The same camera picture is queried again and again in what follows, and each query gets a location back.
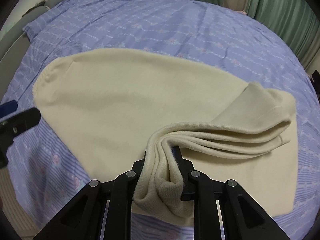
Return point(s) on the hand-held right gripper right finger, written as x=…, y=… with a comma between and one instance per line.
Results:
x=186, y=170

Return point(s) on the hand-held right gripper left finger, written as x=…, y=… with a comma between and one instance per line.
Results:
x=136, y=167

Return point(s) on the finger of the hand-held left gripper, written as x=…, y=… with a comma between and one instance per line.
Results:
x=8, y=107
x=22, y=120

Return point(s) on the cream pants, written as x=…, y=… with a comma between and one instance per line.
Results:
x=125, y=100

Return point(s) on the grey padded headboard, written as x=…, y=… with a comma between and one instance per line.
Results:
x=12, y=50

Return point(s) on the purple patterned bedsheet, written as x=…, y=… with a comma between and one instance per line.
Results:
x=175, y=30

